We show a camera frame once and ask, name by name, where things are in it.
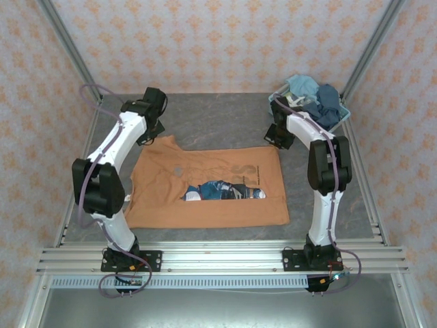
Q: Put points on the small circuit board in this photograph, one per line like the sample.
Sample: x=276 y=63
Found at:
x=336 y=276
x=134 y=282

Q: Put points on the white printed t-shirt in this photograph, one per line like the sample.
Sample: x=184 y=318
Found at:
x=295 y=99

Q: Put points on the aluminium frame leg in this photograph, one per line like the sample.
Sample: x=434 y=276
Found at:
x=408 y=304
x=34 y=304

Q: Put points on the aluminium frame post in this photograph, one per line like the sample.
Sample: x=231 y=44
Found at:
x=368 y=51
x=72 y=51

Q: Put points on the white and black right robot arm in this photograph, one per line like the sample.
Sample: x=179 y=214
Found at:
x=324 y=218

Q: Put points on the dark blue t-shirt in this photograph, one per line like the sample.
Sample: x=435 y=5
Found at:
x=324 y=118

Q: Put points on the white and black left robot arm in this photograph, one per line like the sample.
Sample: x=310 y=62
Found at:
x=117 y=232

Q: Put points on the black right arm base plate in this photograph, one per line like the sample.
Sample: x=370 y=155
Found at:
x=290 y=259

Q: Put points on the aluminium cross rail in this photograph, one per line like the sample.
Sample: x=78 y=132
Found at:
x=222 y=256

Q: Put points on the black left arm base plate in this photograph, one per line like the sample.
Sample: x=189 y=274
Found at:
x=153 y=259

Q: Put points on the orange printed t-shirt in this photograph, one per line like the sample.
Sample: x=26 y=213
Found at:
x=205 y=212

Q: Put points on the slate blue t-shirt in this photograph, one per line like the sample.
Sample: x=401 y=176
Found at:
x=327 y=95

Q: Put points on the light blue t-shirt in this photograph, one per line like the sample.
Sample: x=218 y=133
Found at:
x=302 y=85

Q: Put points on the aluminium side rail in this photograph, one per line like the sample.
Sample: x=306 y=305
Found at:
x=89 y=136
x=362 y=171

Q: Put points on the light blue plastic basket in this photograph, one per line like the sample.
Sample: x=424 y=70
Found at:
x=341 y=121

